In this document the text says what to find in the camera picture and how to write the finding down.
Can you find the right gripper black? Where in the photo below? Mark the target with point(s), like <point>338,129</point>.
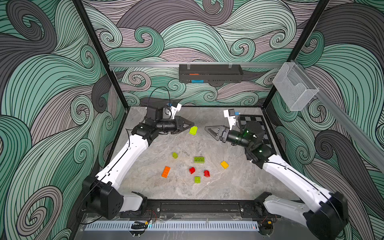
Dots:
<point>225,134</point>

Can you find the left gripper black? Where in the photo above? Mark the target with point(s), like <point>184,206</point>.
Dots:
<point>177,127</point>

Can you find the tall lime brick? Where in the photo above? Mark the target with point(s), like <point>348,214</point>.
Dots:
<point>193,130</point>

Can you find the large lime 2x4 brick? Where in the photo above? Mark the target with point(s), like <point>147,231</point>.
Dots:
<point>199,160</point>

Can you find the yellow brick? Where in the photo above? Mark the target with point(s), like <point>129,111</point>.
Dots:
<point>224,164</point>

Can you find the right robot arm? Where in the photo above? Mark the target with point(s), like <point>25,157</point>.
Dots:
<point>324,213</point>

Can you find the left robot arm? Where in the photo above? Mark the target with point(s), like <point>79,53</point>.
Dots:
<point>102,190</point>

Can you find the checkerboard mat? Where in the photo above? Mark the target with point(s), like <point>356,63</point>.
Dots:
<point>244,119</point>

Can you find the small lime brick left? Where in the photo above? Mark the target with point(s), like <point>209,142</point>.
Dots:
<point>175,155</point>

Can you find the red brick right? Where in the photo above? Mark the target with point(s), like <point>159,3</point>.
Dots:
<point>206,173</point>

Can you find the red brick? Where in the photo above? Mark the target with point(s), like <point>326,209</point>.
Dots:
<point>206,173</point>
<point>192,170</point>

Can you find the red brick left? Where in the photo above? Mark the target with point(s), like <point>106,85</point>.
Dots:
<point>192,170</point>

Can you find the orange 2x4 brick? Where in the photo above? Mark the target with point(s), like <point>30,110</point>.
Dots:
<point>165,172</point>

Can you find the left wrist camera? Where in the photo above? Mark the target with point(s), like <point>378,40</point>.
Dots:
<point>173,110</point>

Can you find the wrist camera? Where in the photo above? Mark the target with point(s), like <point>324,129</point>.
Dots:
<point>232,117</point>
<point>173,110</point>

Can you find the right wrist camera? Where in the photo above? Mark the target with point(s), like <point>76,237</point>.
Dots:
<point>232,117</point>

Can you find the black wall tray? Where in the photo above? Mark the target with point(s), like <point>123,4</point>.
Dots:
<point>211,74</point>

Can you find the clear plastic wall bin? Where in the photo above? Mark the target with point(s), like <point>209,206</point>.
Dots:
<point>295,86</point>

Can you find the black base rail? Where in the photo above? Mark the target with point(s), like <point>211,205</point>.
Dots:
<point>166,209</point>

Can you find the aluminium wall rail back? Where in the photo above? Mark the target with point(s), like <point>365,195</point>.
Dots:
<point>152,64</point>

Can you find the aluminium wall rail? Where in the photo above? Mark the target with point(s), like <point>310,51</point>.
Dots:
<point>152,64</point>
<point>332,96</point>

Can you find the white slotted cable duct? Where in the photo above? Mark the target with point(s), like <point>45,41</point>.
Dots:
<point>242,226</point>

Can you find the aluminium wall rail right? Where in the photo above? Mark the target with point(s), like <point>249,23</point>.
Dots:
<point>332,96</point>

